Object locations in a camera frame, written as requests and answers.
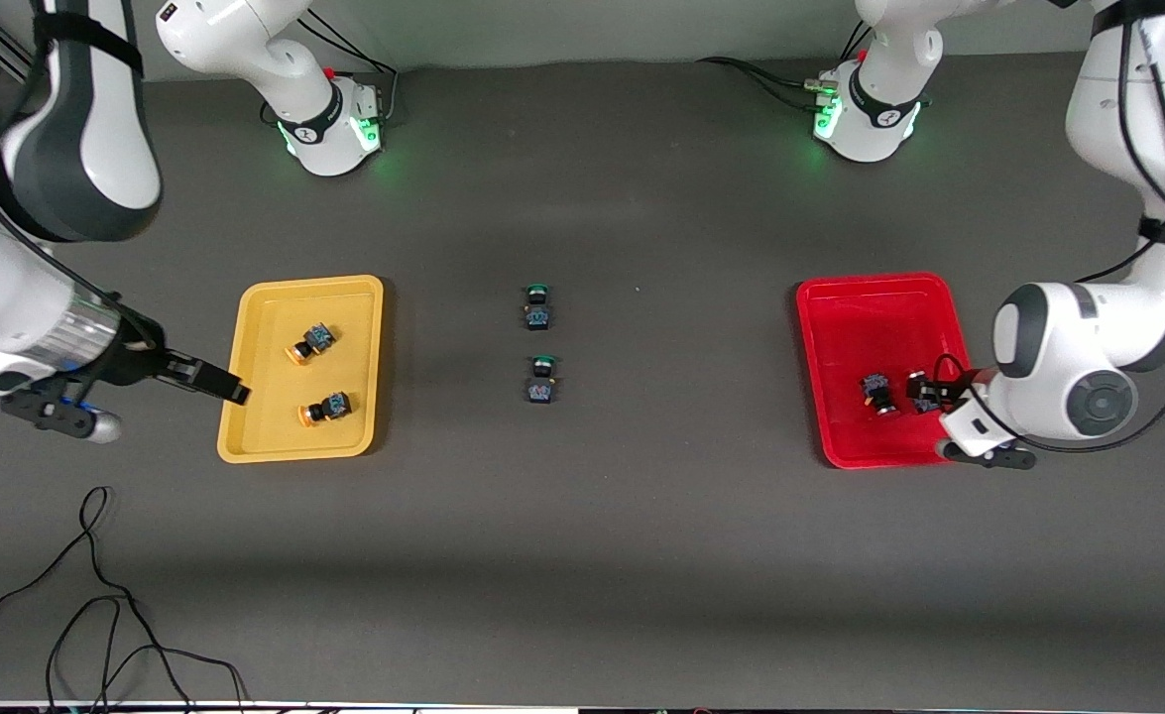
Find thin black loose cable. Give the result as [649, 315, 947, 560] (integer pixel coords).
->
[0, 486, 246, 714]

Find dark grey table mat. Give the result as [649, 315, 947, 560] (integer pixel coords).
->
[0, 35, 1165, 710]

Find black cable along right arm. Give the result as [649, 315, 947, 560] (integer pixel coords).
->
[0, 0, 159, 350]

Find yellow plastic tray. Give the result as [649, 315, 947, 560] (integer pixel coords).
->
[217, 275, 386, 464]

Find black arm base cables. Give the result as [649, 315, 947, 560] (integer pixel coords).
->
[263, 15, 401, 128]
[696, 20, 875, 112]

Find black left arm base cables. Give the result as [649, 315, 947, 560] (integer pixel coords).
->
[696, 20, 875, 112]

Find red plastic tray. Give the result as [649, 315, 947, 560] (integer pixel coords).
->
[796, 272, 991, 469]

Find black right arm base cables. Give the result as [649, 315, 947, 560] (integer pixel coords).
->
[263, 15, 401, 128]

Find yellow push button switch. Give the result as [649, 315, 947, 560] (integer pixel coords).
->
[285, 322, 335, 366]
[299, 391, 354, 428]

